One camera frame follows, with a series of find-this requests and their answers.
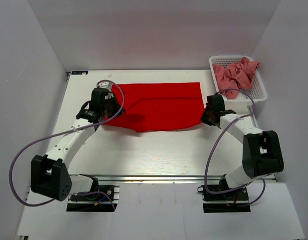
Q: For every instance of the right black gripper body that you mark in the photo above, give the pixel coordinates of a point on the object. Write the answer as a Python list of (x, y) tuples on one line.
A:
[(211, 112)]

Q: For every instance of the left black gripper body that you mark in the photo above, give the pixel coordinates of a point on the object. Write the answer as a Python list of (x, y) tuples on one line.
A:
[(107, 108)]

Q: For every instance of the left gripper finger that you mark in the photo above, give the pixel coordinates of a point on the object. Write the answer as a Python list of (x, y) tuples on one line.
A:
[(116, 109), (104, 119)]

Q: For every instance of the red t-shirt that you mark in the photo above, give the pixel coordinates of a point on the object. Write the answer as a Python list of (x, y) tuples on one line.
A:
[(159, 106)]

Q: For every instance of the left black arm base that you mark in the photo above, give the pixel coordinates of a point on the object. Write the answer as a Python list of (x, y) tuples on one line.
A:
[(90, 195)]

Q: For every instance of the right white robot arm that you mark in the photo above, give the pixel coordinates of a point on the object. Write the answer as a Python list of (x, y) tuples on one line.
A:
[(261, 156)]

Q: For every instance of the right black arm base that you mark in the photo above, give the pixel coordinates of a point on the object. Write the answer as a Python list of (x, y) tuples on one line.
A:
[(232, 202)]

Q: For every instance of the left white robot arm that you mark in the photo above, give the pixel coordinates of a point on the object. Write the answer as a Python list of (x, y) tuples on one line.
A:
[(49, 173)]

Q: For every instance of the pink t-shirt in basket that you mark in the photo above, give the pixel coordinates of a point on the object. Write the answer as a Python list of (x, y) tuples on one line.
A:
[(235, 76)]

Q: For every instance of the blue label sticker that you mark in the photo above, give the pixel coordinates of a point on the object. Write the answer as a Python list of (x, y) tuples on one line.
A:
[(84, 72)]

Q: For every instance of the white plastic basket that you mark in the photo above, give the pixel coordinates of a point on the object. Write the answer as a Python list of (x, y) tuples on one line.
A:
[(257, 93)]

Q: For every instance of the aluminium table rail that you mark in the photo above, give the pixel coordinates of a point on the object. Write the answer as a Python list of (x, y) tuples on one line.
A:
[(141, 169)]

